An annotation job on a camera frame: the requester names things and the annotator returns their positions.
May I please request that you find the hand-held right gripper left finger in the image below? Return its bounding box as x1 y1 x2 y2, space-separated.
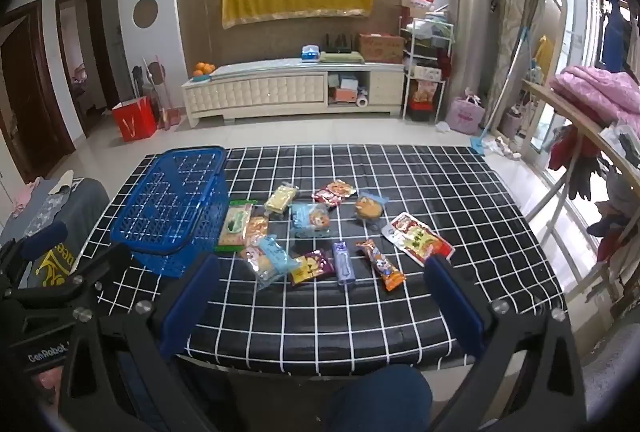
57 254 236 432

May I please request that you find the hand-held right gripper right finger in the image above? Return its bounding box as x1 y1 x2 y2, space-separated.
424 254 588 432

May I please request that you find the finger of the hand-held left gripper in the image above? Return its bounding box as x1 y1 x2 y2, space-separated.
0 221 68 285
10 244 132 309

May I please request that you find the large red white packet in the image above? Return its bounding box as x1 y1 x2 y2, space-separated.
381 212 456 263

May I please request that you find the long orange snack packet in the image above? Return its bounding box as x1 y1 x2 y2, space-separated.
356 238 405 294

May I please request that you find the green cracker packet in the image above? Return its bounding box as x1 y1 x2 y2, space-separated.
216 199 258 253

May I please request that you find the light blue bread packet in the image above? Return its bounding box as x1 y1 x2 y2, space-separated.
239 234 301 289

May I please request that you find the blue plastic basket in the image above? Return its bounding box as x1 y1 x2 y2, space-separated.
110 146 231 278

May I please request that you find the small purple packet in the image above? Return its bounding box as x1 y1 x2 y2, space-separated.
332 239 357 288

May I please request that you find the purple yellow snack packet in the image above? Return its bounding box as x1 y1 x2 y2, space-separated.
287 249 335 287

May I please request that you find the round cake clear packet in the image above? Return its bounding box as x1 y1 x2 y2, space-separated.
354 192 390 223

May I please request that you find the yellow cake packet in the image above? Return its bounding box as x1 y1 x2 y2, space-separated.
263 182 299 217

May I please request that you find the clear white snack packet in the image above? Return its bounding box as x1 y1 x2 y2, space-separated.
290 203 332 240

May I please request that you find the red snack packet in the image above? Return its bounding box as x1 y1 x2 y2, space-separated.
311 180 357 207

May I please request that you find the person's left hand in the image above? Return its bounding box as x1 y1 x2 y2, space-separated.
30 369 66 405

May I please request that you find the black checked tablecloth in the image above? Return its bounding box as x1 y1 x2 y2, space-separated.
82 143 568 378

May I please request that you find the dark wooden door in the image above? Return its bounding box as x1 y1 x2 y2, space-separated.
0 2 76 168

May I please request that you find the blue mop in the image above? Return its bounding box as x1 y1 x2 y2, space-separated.
470 27 531 155

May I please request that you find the broom set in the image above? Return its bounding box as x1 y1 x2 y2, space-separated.
132 57 181 130

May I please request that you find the pink gift bag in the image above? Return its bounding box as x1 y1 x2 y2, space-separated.
446 93 486 134

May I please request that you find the red snack bag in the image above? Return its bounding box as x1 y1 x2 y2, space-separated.
410 79 441 113

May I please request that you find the cream TV cabinet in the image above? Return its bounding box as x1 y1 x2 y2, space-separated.
181 57 406 129

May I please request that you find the wooden drying rack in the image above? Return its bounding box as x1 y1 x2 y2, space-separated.
520 79 640 193

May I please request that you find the white metal rack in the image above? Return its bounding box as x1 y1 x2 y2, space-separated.
400 4 455 123

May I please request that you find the pink quilt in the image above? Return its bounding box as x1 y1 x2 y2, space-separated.
549 64 640 125

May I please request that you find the cardboard box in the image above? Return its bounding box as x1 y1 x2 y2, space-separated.
358 33 405 64

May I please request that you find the green folded cushion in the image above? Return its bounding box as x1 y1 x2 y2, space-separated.
319 51 365 65

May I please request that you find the black router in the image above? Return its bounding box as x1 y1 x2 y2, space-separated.
325 33 353 54

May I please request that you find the silver tower air conditioner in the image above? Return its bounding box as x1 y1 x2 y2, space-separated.
447 0 496 123

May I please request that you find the hanging blue garment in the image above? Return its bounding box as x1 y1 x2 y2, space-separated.
600 0 633 68

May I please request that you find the brown round wall plate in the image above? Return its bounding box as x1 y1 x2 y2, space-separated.
132 0 159 29

